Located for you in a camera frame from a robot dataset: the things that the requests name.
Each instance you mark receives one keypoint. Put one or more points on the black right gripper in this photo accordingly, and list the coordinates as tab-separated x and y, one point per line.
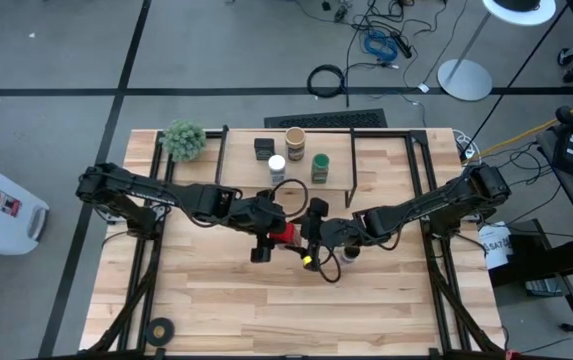
341	232

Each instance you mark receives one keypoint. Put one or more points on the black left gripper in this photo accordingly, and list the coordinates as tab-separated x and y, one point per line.
261	215

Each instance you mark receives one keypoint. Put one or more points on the red lid paprika tin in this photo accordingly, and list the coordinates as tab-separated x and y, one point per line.
286	235

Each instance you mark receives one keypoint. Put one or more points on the black lid purple label bottle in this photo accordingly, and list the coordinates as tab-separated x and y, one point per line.
350	256

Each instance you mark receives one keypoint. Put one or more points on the white lid seasoning jar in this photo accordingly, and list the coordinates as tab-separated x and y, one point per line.
276	167

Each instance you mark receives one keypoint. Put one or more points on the green lid spice jar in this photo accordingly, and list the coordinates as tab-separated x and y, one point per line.
320	167

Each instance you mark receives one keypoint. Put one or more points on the black square spice tin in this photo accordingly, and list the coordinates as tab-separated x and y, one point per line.
264	149

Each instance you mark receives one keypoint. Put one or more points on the tan lid brown jar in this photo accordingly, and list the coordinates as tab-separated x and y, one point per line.
295	142

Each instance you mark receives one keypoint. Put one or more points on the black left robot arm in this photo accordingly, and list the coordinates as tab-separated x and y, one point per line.
116	186

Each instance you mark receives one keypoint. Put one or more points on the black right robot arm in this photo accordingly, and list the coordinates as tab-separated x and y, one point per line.
441	200

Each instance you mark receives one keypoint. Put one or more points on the wooden shelf with black legs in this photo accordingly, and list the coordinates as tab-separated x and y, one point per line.
246	170

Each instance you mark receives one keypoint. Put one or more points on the black keyboard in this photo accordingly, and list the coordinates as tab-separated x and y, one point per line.
326	120

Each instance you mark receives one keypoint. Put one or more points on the artificial green plant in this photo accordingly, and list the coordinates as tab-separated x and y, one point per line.
183	140

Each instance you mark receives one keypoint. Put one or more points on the black tape roll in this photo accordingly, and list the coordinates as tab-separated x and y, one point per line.
151	332

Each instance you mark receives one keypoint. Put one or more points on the white outlet strip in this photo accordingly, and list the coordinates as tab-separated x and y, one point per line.
468	152

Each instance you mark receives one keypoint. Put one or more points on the white power adapter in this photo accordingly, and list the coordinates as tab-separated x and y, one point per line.
423	87

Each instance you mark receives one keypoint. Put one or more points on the white labelled bucket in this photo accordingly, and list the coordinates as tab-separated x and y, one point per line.
495	247

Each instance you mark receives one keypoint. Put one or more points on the black power strip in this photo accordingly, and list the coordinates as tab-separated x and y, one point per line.
402	46

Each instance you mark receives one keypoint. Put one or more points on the floor lamp with grey base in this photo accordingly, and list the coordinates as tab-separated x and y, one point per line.
465	80

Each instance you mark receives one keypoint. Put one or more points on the black metal table frame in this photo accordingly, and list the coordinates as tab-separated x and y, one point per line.
418	139

